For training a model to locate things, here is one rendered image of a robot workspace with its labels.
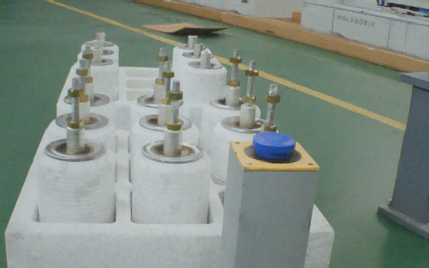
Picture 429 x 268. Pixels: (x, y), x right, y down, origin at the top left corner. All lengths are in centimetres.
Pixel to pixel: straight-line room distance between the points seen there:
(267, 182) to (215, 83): 73
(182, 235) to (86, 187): 12
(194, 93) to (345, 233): 43
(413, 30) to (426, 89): 196
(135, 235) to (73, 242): 7
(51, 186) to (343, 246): 59
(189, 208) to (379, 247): 50
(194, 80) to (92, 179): 59
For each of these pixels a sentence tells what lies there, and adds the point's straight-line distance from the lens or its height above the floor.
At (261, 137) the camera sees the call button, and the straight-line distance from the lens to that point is 52.
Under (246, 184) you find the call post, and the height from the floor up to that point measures 30.
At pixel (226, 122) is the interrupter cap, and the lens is 82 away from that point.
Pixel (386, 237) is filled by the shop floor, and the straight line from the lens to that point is 113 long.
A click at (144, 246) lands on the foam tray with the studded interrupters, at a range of 66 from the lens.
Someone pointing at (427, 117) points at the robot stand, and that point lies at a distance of 112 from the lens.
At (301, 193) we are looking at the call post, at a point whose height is 29.
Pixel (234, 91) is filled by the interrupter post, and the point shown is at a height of 28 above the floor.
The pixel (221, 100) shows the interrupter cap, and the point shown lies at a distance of 94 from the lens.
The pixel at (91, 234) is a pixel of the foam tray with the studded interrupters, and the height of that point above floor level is 18.
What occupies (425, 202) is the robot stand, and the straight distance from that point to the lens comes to 115.
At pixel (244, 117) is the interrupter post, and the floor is 27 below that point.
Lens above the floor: 49
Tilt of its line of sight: 17 degrees down
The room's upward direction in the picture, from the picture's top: 4 degrees clockwise
